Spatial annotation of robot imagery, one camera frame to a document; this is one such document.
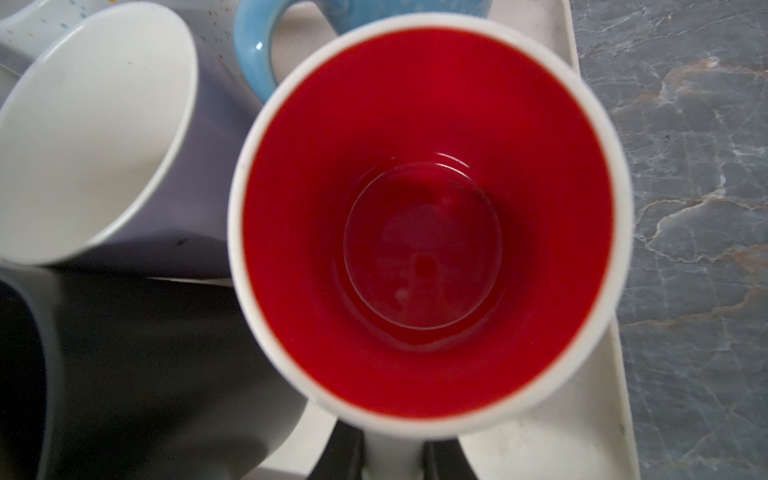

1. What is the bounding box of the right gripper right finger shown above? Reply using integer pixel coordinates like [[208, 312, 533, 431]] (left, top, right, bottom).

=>
[[424, 438, 478, 480]]

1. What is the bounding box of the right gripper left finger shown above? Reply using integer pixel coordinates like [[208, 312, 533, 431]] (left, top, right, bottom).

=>
[[307, 420, 365, 480]]

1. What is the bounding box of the white mug red inside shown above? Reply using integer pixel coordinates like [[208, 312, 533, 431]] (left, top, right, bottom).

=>
[[228, 13, 633, 479]]

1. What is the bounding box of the black mug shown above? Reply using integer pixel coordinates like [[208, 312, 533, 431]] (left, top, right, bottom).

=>
[[1, 266, 306, 479]]

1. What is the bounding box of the lavender mug white inside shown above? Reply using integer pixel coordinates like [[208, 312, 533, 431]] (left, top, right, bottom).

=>
[[1, 2, 261, 279]]

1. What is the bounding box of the light blue mug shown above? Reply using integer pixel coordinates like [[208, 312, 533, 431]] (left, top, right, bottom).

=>
[[233, 0, 492, 101]]

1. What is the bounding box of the white speckled mug rear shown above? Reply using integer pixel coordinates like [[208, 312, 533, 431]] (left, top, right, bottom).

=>
[[1, 0, 241, 76]]

